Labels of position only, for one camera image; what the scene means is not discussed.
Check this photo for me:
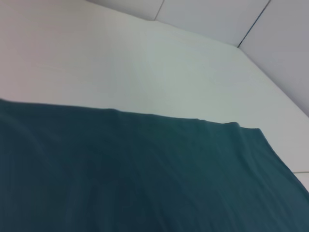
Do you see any teal FREE print t-shirt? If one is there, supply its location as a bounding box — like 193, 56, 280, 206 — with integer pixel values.
0, 98, 309, 232

